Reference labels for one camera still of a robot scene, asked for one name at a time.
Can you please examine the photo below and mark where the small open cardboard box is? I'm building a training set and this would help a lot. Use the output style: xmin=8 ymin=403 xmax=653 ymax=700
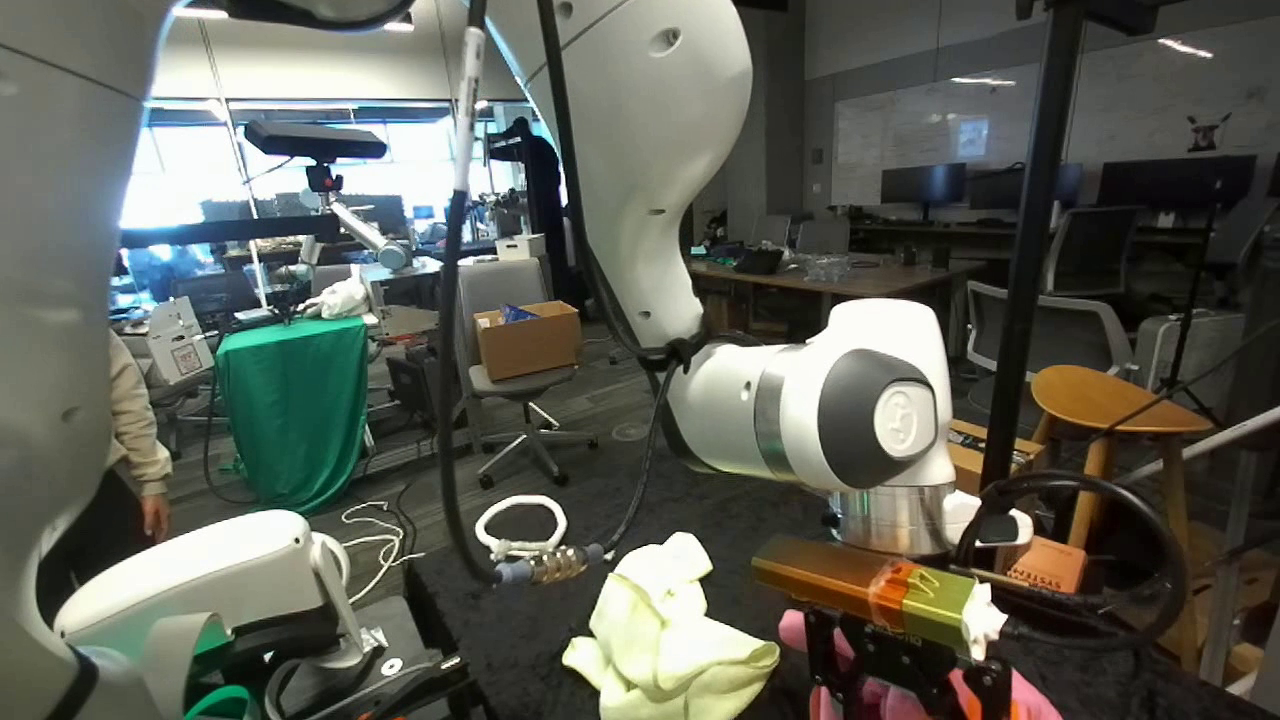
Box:
xmin=473 ymin=298 xmax=588 ymax=389

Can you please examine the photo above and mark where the black camera on stand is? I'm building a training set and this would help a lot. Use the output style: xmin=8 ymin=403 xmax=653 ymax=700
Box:
xmin=240 ymin=117 xmax=391 ymax=198

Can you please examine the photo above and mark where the white framed mesh chair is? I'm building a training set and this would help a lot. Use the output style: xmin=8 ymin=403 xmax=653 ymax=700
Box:
xmin=958 ymin=206 xmax=1134 ymax=381

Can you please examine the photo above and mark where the black computer monitor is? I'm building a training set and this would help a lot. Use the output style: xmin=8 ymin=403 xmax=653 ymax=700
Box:
xmin=1090 ymin=153 xmax=1258 ymax=218
xmin=875 ymin=162 xmax=969 ymax=225

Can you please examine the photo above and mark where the person in beige top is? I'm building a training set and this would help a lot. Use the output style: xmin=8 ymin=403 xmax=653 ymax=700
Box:
xmin=100 ymin=329 xmax=178 ymax=546

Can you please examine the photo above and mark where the white tube loop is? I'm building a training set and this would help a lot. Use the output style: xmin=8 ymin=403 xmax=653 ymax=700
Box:
xmin=473 ymin=494 xmax=591 ymax=571

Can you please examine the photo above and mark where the cardboard box with black tape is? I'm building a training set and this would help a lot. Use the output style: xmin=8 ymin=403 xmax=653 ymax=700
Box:
xmin=942 ymin=411 xmax=1054 ymax=500

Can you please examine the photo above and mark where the small green cloth piece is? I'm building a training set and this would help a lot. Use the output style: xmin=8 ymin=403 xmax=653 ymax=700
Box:
xmin=178 ymin=622 xmax=261 ymax=720

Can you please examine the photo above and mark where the pale cream cloth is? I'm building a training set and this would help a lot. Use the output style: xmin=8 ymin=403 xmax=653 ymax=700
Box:
xmin=555 ymin=527 xmax=782 ymax=720

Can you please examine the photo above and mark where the black vertical pole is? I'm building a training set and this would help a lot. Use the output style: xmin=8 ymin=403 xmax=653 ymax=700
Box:
xmin=976 ymin=0 xmax=1177 ymax=535

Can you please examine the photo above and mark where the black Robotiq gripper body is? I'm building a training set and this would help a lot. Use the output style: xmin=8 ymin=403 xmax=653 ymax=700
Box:
xmin=842 ymin=617 xmax=973 ymax=693

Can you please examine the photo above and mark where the white floor cable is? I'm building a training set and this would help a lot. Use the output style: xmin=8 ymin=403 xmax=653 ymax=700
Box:
xmin=310 ymin=494 xmax=425 ymax=611

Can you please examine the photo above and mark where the green draped cloth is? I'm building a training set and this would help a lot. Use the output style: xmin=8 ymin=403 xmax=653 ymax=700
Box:
xmin=211 ymin=315 xmax=375 ymax=515

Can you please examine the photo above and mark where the orange block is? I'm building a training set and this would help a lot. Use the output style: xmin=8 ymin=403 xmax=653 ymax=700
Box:
xmin=995 ymin=534 xmax=1102 ymax=599

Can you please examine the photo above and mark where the ceiling light strip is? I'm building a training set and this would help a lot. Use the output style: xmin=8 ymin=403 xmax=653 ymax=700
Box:
xmin=172 ymin=0 xmax=416 ymax=33

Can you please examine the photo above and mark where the grey office chair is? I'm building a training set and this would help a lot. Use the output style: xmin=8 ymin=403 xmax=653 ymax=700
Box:
xmin=443 ymin=256 xmax=604 ymax=494

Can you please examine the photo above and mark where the person in dark clothes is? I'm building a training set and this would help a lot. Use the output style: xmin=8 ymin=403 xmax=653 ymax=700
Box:
xmin=482 ymin=117 xmax=583 ymax=303

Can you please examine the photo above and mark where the grey metal rail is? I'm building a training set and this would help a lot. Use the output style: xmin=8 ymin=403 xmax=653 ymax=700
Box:
xmin=1117 ymin=402 xmax=1280 ymax=488

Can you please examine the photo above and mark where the black clamp mount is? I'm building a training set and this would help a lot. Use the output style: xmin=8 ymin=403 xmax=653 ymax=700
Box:
xmin=254 ymin=624 xmax=473 ymax=720

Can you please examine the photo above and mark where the black velvet table cloth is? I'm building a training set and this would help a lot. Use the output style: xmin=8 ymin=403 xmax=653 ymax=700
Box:
xmin=403 ymin=456 xmax=1280 ymax=720

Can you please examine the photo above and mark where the long wooden table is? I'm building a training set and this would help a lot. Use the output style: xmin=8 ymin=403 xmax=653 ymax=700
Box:
xmin=682 ymin=253 xmax=954 ymax=336

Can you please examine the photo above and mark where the wooden stool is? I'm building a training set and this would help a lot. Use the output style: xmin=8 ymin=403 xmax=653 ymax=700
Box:
xmin=1027 ymin=359 xmax=1220 ymax=674

